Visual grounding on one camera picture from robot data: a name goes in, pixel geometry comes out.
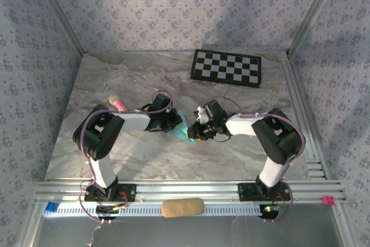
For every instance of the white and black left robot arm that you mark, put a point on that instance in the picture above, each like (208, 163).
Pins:
(104, 171)

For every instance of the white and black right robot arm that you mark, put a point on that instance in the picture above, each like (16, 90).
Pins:
(240, 124)

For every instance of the grey metal sheet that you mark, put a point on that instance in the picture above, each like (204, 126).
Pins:
(173, 232)

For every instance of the pink toy microphone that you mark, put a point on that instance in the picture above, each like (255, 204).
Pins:
(115, 101)

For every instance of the black and white checkerboard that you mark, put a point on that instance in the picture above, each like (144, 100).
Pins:
(225, 67)

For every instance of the tan oval cork block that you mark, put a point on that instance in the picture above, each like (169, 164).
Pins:
(182, 208)

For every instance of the black round circuit board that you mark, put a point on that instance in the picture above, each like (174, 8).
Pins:
(105, 213)
(269, 212)

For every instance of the small pink block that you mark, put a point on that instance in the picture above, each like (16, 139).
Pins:
(328, 200)

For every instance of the small blue block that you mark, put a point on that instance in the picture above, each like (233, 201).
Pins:
(52, 206)

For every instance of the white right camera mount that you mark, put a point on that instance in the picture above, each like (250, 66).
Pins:
(202, 115)

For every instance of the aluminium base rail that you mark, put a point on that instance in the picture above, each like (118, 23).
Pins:
(185, 190)

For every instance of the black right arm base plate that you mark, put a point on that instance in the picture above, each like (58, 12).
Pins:
(245, 192)

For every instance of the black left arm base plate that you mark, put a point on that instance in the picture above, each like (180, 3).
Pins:
(130, 193)

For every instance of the aluminium side rail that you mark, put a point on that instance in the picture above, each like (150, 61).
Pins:
(300, 108)

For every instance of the aluminium frame post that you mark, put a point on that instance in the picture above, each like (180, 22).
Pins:
(315, 10)
(57, 12)

